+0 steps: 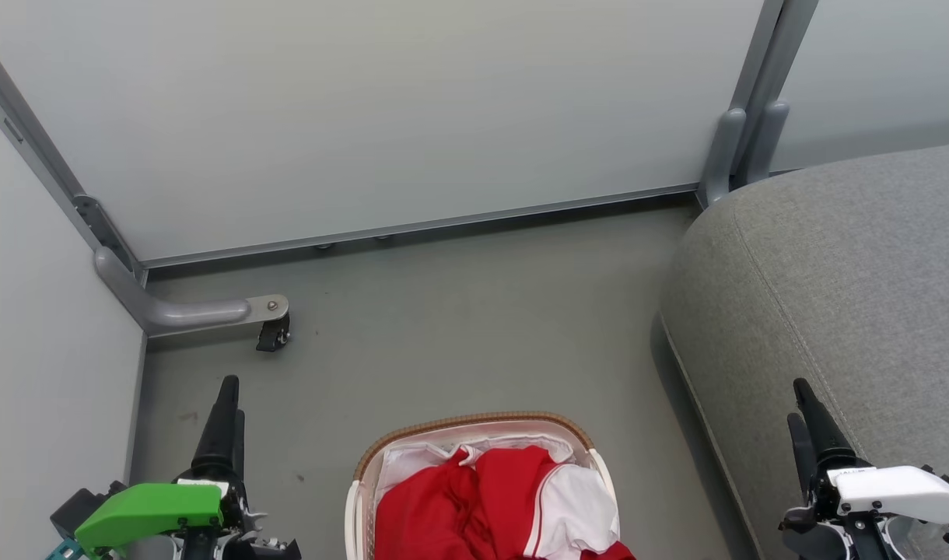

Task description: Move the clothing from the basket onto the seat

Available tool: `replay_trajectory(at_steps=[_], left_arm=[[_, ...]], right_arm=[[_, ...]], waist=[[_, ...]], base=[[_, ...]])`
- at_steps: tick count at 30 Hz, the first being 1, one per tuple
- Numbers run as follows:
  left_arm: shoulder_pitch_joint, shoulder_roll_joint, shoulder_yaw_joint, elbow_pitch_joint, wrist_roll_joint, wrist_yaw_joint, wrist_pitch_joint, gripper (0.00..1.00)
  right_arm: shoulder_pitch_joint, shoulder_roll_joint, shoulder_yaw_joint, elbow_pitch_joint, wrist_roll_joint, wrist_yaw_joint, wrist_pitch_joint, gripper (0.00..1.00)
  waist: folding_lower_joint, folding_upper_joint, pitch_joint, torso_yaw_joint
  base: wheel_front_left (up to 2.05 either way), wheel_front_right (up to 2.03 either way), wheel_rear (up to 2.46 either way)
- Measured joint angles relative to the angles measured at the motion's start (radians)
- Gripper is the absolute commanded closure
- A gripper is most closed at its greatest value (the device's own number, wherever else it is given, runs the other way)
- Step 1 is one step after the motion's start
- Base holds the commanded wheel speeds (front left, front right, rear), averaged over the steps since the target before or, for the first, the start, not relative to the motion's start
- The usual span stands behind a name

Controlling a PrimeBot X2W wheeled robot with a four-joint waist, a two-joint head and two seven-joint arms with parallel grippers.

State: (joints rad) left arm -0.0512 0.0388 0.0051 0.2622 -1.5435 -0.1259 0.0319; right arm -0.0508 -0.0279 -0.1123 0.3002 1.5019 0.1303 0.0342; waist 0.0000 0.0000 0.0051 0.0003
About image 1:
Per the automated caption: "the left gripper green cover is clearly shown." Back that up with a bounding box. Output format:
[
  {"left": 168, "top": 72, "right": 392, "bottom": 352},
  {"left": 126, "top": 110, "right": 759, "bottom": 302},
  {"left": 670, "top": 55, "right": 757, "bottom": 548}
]
[{"left": 74, "top": 376, "right": 302, "bottom": 560}]

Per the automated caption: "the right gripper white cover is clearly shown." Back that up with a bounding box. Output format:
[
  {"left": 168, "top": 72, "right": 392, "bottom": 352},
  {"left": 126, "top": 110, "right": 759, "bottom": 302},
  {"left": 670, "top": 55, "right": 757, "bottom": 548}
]
[{"left": 780, "top": 379, "right": 949, "bottom": 560}]

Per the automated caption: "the red and white garment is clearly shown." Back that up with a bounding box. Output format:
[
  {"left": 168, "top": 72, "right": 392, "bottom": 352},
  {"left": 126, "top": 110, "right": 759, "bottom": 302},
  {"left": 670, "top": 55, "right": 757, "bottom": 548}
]
[{"left": 373, "top": 445, "right": 637, "bottom": 560}]

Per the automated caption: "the grey fabric sofa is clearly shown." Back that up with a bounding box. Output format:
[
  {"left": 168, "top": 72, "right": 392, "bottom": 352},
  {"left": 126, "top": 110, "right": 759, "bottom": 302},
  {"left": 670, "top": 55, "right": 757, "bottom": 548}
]
[{"left": 660, "top": 142, "right": 949, "bottom": 560}]

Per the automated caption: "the black caster wheel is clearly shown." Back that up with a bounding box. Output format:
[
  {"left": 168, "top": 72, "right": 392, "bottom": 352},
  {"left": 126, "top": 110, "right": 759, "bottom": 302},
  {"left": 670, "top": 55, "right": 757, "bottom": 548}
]
[{"left": 256, "top": 314, "right": 292, "bottom": 353}]

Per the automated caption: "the grey metal partition foot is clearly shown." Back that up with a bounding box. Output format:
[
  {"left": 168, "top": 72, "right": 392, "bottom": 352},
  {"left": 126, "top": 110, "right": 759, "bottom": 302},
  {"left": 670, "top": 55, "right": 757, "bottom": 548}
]
[{"left": 93, "top": 247, "right": 290, "bottom": 337}]

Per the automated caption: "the grey metal partition rail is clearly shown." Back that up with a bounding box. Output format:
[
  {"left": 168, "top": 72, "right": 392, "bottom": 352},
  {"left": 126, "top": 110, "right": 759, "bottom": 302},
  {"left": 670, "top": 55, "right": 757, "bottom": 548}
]
[{"left": 142, "top": 183, "right": 701, "bottom": 271}]

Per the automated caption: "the grey metal partition post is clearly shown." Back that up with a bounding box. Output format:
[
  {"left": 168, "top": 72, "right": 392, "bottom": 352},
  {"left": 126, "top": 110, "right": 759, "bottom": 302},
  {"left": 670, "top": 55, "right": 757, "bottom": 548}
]
[
  {"left": 0, "top": 31, "right": 147, "bottom": 285},
  {"left": 743, "top": 0, "right": 820, "bottom": 187},
  {"left": 698, "top": 0, "right": 786, "bottom": 209}
]

